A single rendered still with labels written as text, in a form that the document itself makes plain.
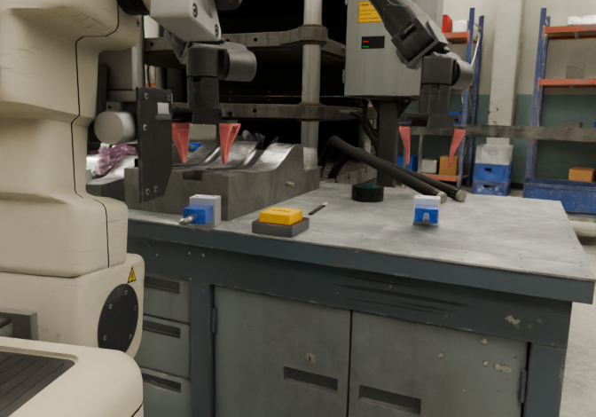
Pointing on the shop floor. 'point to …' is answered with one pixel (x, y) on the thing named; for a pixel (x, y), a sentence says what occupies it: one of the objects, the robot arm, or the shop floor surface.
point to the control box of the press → (386, 59)
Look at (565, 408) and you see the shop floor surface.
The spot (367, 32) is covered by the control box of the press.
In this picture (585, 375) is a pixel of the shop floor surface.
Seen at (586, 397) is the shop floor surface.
